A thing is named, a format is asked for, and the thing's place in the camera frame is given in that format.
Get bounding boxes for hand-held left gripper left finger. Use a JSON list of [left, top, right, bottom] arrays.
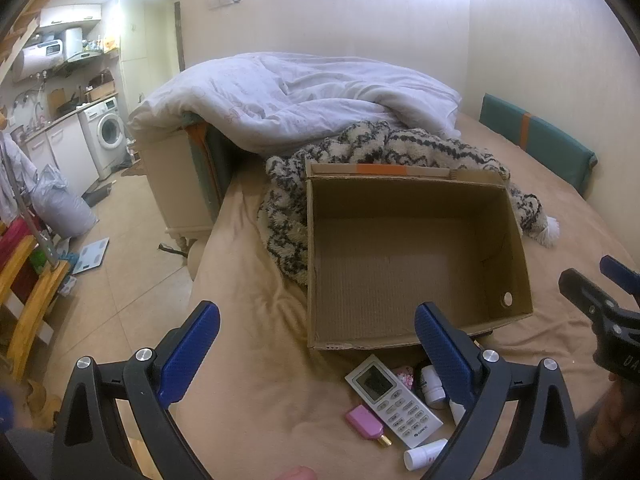
[[52, 301, 221, 480]]

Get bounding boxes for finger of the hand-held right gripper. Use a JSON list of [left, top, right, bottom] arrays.
[[600, 255, 640, 311], [559, 267, 623, 328]]

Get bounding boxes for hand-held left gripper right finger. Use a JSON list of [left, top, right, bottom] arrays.
[[414, 302, 586, 480]]

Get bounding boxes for white labelled bottle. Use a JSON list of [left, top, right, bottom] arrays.
[[419, 365, 447, 408]]

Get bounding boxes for white remote control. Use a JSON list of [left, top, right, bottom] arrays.
[[344, 354, 444, 450]]

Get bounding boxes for brown cardboard box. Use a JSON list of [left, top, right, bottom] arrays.
[[304, 160, 535, 352]]

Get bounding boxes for pink perfume bottle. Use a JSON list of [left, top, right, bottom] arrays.
[[345, 405, 393, 448]]

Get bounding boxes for white tube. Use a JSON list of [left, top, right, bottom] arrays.
[[404, 438, 449, 472]]

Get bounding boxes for person's right hand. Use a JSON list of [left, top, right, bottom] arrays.
[[589, 375, 640, 456]]

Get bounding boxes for bathroom scale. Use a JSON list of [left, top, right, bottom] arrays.
[[71, 238, 109, 276]]

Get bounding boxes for teal cushion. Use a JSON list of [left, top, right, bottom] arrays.
[[479, 92, 598, 196]]

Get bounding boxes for patterned fleece blanket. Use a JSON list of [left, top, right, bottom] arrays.
[[257, 121, 561, 288]]

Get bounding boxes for yellow wooden chair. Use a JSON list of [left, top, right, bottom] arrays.
[[0, 220, 71, 381]]

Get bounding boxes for dark doormat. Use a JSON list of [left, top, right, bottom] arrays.
[[82, 182, 117, 207]]

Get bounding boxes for grey plastic bag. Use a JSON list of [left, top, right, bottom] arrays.
[[31, 164, 98, 238]]

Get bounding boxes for red fabric bag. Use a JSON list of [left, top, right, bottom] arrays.
[[0, 222, 36, 281]]

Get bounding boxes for white kitchen cabinet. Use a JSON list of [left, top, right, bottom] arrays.
[[25, 112, 101, 196]]

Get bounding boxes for white washing machine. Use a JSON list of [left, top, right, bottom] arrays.
[[79, 97, 126, 181]]

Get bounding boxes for white hanging cloth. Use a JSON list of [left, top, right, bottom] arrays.
[[0, 132, 38, 226]]

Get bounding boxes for white duvet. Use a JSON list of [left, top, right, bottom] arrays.
[[127, 51, 463, 158]]

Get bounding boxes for white water heater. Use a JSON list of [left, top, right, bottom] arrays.
[[11, 40, 66, 81]]

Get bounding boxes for wooden staircase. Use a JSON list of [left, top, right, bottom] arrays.
[[0, 0, 83, 73]]

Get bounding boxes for cream wooden bed frame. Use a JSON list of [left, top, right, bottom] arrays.
[[135, 125, 236, 251]]

